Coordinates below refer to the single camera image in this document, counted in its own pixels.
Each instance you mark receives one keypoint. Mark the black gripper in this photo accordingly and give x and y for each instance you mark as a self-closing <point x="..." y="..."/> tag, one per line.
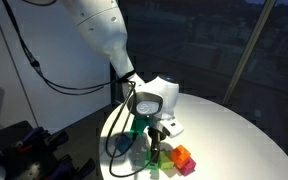
<point x="154" y="136"/>

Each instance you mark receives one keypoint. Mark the green block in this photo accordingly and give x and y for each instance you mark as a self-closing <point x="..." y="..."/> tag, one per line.
<point x="148" y="160"/>
<point x="139" y="126"/>

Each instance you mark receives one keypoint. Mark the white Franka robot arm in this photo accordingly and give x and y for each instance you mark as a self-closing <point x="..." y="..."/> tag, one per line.
<point x="97" y="26"/>

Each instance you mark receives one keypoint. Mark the yellow-green block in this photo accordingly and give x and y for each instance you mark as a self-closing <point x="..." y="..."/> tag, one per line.
<point x="166" y="160"/>

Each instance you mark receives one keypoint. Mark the orange block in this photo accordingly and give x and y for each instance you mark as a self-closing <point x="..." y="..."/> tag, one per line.
<point x="180" y="155"/>

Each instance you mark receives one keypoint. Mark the blue block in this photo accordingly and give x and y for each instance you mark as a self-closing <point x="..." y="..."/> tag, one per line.
<point x="122" y="144"/>

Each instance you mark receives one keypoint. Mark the magenta block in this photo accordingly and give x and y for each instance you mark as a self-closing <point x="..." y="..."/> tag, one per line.
<point x="188" y="167"/>

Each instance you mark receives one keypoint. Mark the purple and orange bar clamp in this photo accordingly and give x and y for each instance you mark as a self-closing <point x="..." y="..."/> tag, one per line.
<point x="34" y="136"/>
<point x="74" y="170"/>

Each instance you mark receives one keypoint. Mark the light glass wall post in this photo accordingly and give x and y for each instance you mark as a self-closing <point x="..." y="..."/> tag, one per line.
<point x="247" y="50"/>

